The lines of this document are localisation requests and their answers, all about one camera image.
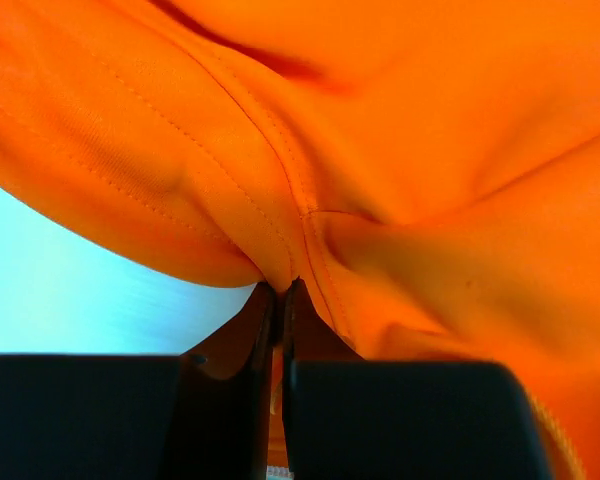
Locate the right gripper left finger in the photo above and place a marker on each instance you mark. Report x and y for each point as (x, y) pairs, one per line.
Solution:
(202, 414)

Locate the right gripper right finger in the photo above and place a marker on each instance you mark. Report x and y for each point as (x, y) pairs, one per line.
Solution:
(346, 417)

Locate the orange jacket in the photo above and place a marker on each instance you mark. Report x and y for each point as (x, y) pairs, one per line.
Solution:
(431, 169)

